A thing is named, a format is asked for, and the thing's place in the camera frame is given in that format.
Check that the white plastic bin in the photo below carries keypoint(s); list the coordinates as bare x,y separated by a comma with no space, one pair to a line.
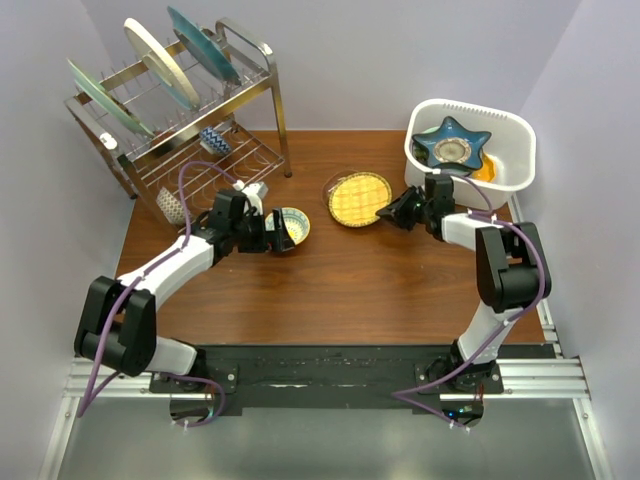
512,145

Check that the grey patterned cup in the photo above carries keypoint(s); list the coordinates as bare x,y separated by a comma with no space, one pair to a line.
171,207

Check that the black dish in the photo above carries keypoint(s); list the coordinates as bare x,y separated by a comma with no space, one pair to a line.
451,147

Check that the aluminium rail frame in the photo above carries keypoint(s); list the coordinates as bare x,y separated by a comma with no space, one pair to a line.
558,378

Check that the cream plate in rack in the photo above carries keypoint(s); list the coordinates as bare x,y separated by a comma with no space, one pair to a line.
159,62

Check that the orange polka dot plate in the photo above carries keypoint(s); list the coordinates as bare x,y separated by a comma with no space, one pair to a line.
487,172

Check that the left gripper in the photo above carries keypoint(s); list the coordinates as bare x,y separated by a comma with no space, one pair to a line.
261,244

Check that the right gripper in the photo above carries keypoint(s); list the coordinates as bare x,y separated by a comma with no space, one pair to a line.
397,211

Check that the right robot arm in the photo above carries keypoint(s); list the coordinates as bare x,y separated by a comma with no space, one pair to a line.
512,275

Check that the teal plate in rack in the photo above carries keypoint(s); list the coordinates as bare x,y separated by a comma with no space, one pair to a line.
202,48

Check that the blue zigzag bowl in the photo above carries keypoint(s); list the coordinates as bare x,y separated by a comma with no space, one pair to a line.
213,142

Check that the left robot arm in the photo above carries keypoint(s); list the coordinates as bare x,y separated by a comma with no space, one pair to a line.
118,324

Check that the clear glass plate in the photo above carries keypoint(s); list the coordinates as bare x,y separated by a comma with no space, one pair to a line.
330,185

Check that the metal dish rack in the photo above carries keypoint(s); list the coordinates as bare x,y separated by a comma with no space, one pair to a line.
167,128

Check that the small daisy bowl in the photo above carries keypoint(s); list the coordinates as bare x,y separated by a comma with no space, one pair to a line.
297,224

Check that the green plate in rack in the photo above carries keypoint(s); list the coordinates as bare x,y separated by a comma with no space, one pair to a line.
106,101

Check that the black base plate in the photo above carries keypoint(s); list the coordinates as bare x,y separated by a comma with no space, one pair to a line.
379,377

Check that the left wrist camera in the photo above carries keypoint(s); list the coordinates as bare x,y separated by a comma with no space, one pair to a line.
255,193

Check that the yellow patterned plate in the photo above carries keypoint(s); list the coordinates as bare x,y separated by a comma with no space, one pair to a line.
355,200

